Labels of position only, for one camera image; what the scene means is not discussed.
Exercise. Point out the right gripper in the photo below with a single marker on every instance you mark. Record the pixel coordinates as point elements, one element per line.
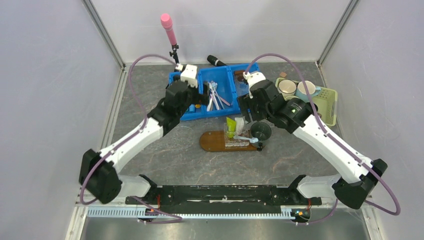
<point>245,103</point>

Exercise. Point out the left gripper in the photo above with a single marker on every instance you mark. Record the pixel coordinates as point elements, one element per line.
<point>199,98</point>

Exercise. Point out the white toothpaste tube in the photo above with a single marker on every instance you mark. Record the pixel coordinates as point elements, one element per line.
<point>239,125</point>

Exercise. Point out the green toothpaste tube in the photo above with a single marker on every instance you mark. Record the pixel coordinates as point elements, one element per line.
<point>231,127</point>

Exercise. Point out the clear acrylic toothbrush holder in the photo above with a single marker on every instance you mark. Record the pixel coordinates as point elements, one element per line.
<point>231,143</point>

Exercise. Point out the light blue toothbrush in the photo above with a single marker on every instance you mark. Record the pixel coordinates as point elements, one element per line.
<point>252,140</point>

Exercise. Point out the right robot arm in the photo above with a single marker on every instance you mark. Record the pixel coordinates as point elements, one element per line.
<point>355,178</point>

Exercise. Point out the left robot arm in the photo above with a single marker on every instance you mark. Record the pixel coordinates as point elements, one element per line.
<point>100,170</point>

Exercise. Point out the white toothbrush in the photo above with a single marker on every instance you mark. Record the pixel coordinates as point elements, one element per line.
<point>213,102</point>

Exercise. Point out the grey toothbrush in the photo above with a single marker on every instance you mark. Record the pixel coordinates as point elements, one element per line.
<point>214,88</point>

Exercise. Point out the oval wooden tray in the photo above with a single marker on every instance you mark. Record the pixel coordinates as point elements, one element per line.
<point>213,141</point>

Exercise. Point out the blue three-compartment bin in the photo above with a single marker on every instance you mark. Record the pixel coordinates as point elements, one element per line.
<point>227,87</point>

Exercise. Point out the acrylic holder with wood ends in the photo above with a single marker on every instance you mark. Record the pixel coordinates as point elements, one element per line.
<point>239,76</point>

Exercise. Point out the black microphone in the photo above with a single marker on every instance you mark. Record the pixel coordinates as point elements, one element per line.
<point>213,60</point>

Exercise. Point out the dark green enamel mug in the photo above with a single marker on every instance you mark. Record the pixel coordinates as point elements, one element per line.
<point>261,131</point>

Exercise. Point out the white ribbed mug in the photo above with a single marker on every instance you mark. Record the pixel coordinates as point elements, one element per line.
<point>287,87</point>

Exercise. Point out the small brown block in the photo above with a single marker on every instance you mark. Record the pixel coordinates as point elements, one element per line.
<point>282,74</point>

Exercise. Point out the light blue mug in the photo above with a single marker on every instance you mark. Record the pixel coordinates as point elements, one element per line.
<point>307,87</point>

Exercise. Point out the pink microphone on stand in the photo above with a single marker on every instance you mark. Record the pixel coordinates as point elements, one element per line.
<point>167,24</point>

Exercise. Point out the light green plastic basket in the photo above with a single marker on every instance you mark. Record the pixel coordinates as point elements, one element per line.
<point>325,101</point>

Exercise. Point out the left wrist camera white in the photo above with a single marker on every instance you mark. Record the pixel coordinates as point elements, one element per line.
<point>188,74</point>

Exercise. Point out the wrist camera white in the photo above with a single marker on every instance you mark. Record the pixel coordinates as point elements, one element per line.
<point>252,79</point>
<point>188,74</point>

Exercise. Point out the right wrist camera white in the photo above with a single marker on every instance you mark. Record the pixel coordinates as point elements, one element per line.
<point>252,79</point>

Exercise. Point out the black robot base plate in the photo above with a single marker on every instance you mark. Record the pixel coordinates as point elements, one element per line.
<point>226,199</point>

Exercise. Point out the white cable duct strip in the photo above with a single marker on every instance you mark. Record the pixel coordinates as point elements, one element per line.
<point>143,213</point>

